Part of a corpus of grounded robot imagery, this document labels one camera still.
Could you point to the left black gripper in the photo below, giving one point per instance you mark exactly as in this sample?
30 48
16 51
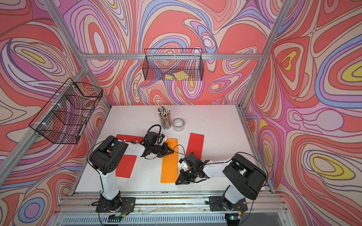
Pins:
165 148

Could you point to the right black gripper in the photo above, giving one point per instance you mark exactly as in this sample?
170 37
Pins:
182 177

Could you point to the orange paper sheet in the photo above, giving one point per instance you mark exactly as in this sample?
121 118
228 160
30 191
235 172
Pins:
169 169

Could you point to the red paper sheet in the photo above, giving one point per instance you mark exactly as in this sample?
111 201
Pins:
126 165
195 145

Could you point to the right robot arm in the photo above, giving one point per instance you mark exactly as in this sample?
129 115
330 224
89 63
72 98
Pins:
245 179

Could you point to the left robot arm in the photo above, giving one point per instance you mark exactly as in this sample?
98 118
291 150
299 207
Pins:
107 156

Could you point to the clear tape roll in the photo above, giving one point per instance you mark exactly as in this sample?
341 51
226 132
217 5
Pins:
178 124

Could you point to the pencil cup with pencils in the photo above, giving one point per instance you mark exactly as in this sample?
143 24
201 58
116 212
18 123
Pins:
165 118

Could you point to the yellow sticky notes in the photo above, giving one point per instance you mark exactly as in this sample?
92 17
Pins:
179 76

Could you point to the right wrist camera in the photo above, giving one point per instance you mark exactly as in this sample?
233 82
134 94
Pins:
189 161

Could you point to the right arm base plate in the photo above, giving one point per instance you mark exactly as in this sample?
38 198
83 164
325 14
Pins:
220 203

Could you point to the back wall wire basket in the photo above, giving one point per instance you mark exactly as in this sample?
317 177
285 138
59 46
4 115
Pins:
166 61

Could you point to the wall wire basket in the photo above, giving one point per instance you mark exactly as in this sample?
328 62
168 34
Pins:
166 61
66 114

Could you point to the left wall wire basket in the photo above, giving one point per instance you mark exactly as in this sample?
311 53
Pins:
66 114

